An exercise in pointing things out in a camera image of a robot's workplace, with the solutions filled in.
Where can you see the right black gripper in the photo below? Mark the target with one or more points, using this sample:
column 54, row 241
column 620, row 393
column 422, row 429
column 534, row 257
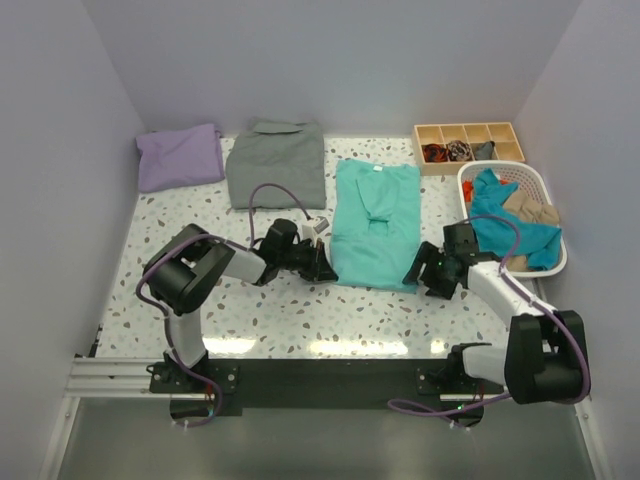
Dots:
column 437, row 289

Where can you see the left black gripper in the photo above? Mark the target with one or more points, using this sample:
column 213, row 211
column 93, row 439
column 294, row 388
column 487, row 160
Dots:
column 318, row 268

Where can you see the teal t shirt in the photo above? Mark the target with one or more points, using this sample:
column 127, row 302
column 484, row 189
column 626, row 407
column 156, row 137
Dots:
column 376, row 229

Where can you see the grey shirt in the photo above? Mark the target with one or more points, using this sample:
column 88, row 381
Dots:
column 275, row 165

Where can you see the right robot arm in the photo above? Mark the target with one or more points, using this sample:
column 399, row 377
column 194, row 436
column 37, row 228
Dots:
column 545, row 358

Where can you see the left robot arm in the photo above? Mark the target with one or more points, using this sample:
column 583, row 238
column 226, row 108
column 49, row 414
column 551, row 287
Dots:
column 179, row 279

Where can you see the red garment in basket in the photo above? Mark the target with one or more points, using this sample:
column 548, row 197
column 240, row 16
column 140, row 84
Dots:
column 468, row 191

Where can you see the blue t shirt in basket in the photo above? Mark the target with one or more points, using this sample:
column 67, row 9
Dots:
column 528, row 246

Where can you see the beige garment in basket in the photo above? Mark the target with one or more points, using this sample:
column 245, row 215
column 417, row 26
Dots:
column 528, row 210

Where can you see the wooden compartment box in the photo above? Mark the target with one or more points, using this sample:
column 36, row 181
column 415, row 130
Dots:
column 507, row 146

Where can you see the patterned cloth in box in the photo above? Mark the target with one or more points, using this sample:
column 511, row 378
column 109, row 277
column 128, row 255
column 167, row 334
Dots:
column 459, row 151

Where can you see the grey cloth in box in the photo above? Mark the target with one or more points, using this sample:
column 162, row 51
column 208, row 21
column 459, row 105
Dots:
column 484, row 151

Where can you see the white laundry basket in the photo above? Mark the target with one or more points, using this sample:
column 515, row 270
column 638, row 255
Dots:
column 530, row 181

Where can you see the folded purple shirt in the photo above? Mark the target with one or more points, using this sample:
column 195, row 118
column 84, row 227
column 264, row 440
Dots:
column 183, row 158

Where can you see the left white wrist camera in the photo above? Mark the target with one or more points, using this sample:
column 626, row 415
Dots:
column 313, row 228

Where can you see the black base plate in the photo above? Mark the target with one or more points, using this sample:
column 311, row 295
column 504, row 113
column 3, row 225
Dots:
column 360, row 384

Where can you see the aluminium frame rail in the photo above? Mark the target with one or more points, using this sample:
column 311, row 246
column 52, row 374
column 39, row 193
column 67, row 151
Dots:
column 112, row 427

